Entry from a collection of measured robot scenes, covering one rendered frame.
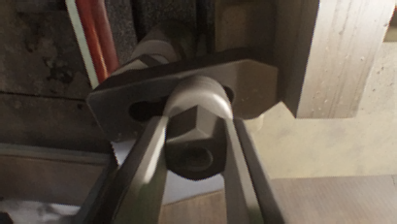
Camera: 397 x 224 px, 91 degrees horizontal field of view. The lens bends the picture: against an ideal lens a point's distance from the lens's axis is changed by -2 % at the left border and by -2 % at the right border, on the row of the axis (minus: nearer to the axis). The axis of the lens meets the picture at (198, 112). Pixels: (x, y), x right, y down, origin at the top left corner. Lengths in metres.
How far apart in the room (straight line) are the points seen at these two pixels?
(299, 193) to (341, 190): 0.08
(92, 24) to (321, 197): 0.55
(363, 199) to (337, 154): 0.28
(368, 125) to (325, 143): 0.04
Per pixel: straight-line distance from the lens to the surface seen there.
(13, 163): 1.89
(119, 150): 0.50
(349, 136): 0.24
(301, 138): 0.21
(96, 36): 0.42
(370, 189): 0.53
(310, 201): 0.50
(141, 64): 0.16
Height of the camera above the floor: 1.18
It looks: 61 degrees down
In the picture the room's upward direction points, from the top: 177 degrees counter-clockwise
